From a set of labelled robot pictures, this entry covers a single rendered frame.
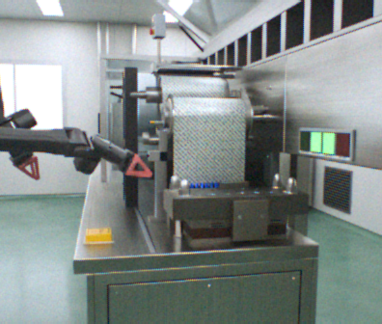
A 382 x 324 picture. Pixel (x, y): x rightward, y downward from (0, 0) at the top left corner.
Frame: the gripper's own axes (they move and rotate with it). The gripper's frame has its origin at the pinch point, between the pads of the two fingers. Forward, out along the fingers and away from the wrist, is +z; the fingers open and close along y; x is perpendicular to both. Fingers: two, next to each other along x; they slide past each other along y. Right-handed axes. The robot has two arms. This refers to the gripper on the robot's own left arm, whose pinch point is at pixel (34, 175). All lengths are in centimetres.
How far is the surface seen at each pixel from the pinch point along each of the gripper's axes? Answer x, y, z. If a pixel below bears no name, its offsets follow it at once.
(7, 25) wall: -158, 543, -100
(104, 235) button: -1.9, -38.2, 15.8
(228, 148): -49, -40, 16
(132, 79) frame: -49, 1, -12
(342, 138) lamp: -50, -84, 11
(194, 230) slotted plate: -21, -52, 24
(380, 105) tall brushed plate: -50, -96, 3
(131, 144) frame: -36.9, 1.0, 9.4
